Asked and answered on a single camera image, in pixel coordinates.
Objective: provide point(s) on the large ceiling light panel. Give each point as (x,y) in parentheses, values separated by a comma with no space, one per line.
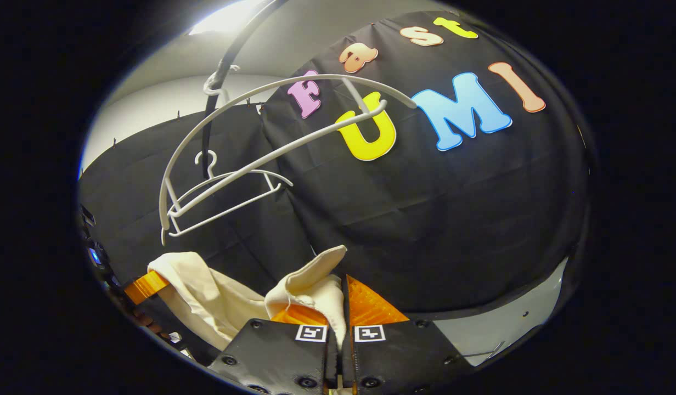
(228,19)

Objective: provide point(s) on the black clothes rack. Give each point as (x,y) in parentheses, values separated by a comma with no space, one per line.
(227,55)

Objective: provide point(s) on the cream shirt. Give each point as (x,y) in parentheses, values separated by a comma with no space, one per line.
(217,299)

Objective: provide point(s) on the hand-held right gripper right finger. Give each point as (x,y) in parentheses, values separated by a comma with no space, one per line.
(393,351)

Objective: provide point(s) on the black backdrop cloth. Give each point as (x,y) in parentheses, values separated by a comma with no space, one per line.
(426,219)

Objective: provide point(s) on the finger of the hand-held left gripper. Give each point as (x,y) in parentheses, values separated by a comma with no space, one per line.
(146,288)
(173,329)

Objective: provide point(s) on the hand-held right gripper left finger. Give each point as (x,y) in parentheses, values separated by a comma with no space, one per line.
(272,351)

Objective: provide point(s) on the white plastic clothes hanger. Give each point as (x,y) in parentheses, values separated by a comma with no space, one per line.
(212,171)
(163,211)

